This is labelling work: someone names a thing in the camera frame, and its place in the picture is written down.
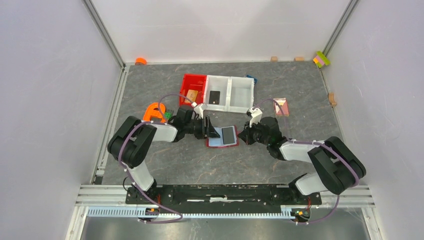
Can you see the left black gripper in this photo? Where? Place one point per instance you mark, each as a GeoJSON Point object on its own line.
{"type": "Point", "coordinates": [208, 131]}

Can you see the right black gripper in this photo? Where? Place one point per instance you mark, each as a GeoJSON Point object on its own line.
{"type": "Point", "coordinates": [245, 135]}

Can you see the red card holder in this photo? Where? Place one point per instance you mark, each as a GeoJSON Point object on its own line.
{"type": "Point", "coordinates": [218, 142]}

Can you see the black credit card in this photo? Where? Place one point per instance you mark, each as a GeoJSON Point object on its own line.
{"type": "Point", "coordinates": [214, 97]}
{"type": "Point", "coordinates": [228, 136]}

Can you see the gold striped credit card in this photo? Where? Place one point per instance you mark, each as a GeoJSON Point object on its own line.
{"type": "Point", "coordinates": [191, 96]}

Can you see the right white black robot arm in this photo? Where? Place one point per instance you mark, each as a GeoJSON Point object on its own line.
{"type": "Point", "coordinates": [336, 166]}

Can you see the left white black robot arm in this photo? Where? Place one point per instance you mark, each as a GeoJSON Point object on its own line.
{"type": "Point", "coordinates": [132, 141]}

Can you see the white two-compartment bin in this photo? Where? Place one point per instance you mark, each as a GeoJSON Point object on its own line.
{"type": "Point", "coordinates": [236, 93]}

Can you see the green toy brick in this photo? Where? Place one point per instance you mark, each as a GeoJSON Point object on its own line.
{"type": "Point", "coordinates": [168, 115]}

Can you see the red plastic bin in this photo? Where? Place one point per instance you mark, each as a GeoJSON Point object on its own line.
{"type": "Point", "coordinates": [194, 82]}

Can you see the blue object behind bin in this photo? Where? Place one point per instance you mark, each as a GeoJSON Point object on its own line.
{"type": "Point", "coordinates": [255, 80]}

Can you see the orange letter e toy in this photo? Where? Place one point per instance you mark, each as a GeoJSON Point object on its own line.
{"type": "Point", "coordinates": [155, 112]}

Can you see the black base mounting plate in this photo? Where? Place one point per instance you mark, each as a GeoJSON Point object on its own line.
{"type": "Point", "coordinates": [229, 198]}

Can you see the small wooden block right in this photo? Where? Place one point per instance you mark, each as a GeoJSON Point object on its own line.
{"type": "Point", "coordinates": [299, 59]}

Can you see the wooden arch block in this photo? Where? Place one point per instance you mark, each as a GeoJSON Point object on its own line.
{"type": "Point", "coordinates": [332, 100]}

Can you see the orange tape roll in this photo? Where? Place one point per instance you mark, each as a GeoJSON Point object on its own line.
{"type": "Point", "coordinates": [140, 61]}

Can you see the colourful stacked toy bricks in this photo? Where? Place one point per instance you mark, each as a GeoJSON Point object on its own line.
{"type": "Point", "coordinates": [321, 60]}

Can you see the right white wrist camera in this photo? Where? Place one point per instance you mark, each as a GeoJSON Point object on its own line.
{"type": "Point", "coordinates": [255, 114]}

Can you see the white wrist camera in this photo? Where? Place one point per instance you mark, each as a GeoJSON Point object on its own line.
{"type": "Point", "coordinates": [199, 109]}
{"type": "Point", "coordinates": [255, 114]}

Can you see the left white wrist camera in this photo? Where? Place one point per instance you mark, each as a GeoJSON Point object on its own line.
{"type": "Point", "coordinates": [199, 109]}

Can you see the aluminium frame rail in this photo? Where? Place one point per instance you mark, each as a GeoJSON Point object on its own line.
{"type": "Point", "coordinates": [127, 201]}

